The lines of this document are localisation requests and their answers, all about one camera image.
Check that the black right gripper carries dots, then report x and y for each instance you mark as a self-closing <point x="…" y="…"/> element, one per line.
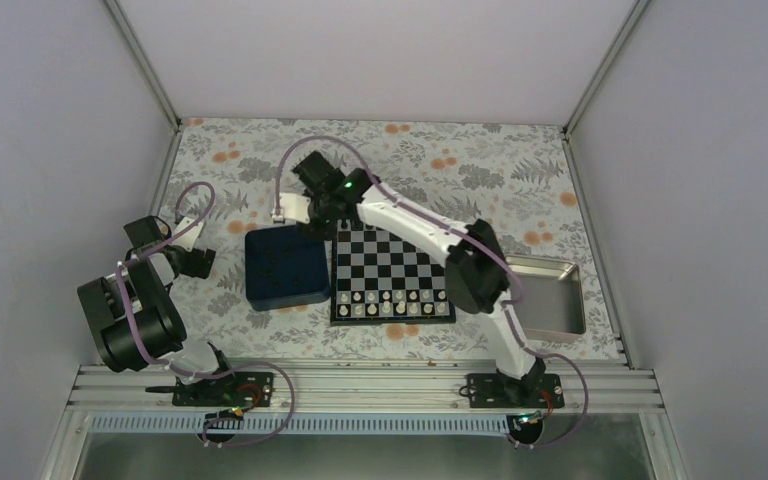
<point x="326" y="232"/>

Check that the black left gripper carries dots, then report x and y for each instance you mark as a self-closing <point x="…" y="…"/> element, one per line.
<point x="193" y="268"/>

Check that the dark blue plastic tray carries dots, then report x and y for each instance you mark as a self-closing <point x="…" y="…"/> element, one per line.
<point x="284" y="269"/>

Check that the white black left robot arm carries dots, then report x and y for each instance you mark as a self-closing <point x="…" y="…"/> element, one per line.
<point x="145" y="289"/>

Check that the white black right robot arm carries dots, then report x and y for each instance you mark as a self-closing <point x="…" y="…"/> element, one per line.
<point x="478" y="280"/>

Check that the white chess pieces front row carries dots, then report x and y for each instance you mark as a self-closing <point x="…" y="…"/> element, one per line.
<point x="392" y="304"/>

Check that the black white chessboard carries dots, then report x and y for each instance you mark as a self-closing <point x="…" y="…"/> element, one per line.
<point x="366" y="258"/>

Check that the floral patterned table cloth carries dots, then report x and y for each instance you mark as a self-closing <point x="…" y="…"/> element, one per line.
<point x="515" y="177"/>

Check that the silver metal tray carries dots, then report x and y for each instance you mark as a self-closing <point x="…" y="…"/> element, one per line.
<point x="553" y="308"/>

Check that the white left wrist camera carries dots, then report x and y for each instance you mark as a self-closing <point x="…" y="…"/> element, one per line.
<point x="186" y="233"/>

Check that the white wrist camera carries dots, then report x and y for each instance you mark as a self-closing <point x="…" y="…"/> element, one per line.
<point x="291" y="207"/>
<point x="186" y="233"/>

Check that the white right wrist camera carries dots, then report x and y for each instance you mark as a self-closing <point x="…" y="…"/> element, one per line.
<point x="291" y="207"/>

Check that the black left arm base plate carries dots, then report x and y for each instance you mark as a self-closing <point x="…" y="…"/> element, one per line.
<point x="240" y="390"/>

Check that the grey slotted cable duct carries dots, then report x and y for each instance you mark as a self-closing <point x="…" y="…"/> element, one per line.
<point x="302" y="423"/>

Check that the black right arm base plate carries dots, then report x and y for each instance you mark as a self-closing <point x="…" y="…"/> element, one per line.
<point x="494" y="390"/>

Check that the aluminium mounting rail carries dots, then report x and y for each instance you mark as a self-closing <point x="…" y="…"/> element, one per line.
<point x="378" y="387"/>

